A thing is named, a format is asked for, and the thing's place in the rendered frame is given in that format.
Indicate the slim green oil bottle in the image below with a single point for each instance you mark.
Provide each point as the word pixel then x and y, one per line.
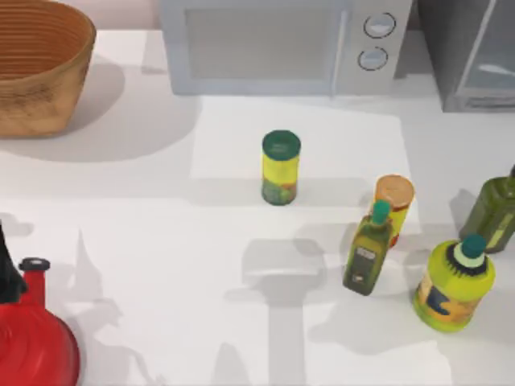
pixel 367 257

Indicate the pale microwave oven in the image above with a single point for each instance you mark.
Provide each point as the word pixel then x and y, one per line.
pixel 257 48

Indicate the green lid yellow can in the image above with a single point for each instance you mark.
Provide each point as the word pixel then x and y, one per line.
pixel 280 171

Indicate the wide yellow-green bottle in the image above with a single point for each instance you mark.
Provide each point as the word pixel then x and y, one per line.
pixel 454 287

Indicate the orange lid yellow can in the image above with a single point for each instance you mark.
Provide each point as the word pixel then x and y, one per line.
pixel 396 201

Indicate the dark green glass bottle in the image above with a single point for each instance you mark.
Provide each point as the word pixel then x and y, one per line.
pixel 491 215

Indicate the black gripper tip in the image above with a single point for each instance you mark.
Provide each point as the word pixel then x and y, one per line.
pixel 8 273

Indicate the red kettle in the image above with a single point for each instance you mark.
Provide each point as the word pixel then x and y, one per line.
pixel 30 329

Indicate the microwave oven knob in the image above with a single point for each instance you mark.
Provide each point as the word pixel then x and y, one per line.
pixel 373 58
pixel 379 23

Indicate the woven wooden basket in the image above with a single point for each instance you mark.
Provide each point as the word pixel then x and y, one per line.
pixel 38 72

